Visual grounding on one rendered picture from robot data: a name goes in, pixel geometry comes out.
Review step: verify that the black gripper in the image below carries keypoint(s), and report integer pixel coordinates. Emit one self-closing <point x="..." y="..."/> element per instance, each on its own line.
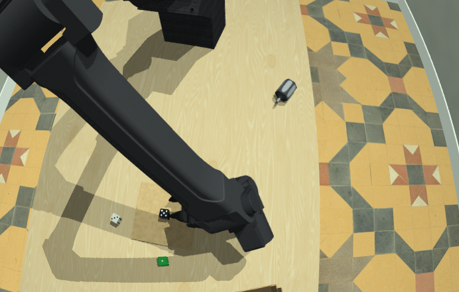
<point x="182" y="216"/>

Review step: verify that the white die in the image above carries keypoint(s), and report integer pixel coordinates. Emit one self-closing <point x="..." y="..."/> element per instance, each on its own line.
<point x="115" y="218"/>

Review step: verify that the brown cardboard box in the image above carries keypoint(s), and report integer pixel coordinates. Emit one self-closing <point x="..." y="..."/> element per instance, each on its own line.
<point x="268" y="288"/>

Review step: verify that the tan square mat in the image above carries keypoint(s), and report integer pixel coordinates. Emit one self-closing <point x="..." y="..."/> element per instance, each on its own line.
<point x="149" y="227"/>

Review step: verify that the black die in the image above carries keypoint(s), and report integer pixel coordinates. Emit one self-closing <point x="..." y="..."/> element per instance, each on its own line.
<point x="164" y="214"/>

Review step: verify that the green die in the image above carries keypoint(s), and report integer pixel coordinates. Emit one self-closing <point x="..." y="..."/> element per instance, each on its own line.
<point x="163" y="261"/>

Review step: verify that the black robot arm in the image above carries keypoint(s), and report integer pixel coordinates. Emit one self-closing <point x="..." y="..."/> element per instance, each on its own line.
<point x="76" y="70"/>

